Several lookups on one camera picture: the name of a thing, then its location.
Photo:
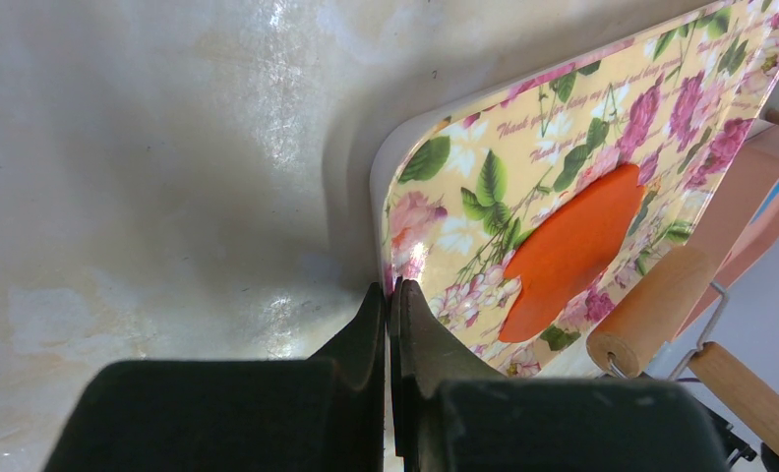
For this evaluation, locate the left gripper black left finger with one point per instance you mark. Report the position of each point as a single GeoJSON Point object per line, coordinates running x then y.
{"type": "Point", "coordinates": [322, 413]}

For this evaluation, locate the pink plastic tray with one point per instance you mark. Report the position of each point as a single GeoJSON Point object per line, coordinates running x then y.
{"type": "Point", "coordinates": [725, 232]}

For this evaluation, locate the wooden dough roller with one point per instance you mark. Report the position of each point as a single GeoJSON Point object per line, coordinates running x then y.
{"type": "Point", "coordinates": [627, 340]}

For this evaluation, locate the floral cutting board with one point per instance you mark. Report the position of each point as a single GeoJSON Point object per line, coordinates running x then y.
{"type": "Point", "coordinates": [457, 191]}

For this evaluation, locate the red dough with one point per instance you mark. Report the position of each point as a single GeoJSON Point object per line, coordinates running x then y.
{"type": "Point", "coordinates": [566, 253]}

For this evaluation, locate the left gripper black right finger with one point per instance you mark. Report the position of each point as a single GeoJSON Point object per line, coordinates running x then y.
{"type": "Point", "coordinates": [451, 411]}

